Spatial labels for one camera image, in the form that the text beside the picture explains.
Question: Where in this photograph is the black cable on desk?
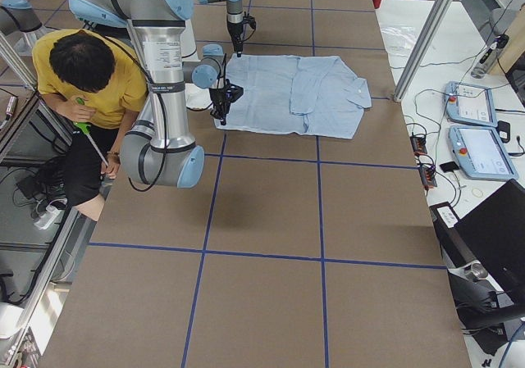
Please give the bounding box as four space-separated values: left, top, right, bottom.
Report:
413 87 452 117

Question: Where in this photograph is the light blue striped shirt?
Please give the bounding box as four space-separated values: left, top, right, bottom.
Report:
215 54 372 139

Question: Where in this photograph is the aluminium frame post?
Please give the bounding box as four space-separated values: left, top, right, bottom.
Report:
392 0 453 102

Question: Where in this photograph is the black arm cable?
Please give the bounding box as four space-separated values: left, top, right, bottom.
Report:
92 27 229 193

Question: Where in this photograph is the white power strip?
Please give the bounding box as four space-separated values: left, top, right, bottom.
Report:
34 204 60 229

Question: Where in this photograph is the green handled tool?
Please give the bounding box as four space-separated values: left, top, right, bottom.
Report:
74 121 108 169

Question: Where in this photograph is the person in yellow shirt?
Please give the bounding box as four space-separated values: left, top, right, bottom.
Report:
32 30 148 220

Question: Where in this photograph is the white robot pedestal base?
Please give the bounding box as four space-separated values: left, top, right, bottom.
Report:
180 19 220 112

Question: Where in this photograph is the upper teach pendant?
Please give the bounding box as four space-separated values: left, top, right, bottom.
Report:
445 81 498 128

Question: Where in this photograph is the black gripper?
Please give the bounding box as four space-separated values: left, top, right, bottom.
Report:
227 13 257 57
209 80 244 125

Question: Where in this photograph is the clear plastic bag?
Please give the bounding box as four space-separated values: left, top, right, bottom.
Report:
380 25 418 57

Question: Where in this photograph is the teach pendant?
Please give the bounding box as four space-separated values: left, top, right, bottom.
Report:
445 81 498 128
448 125 519 181

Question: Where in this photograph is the lower teach pendant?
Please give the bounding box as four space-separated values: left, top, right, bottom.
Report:
448 125 519 181

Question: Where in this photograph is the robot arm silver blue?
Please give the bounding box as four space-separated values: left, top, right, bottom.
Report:
198 0 257 57
68 0 246 189

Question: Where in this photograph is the black laptop computer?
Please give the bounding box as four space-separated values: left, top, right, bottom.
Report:
455 179 524 302

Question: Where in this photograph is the orange circuit board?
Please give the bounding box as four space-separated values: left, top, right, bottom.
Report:
418 164 437 191
410 135 428 155

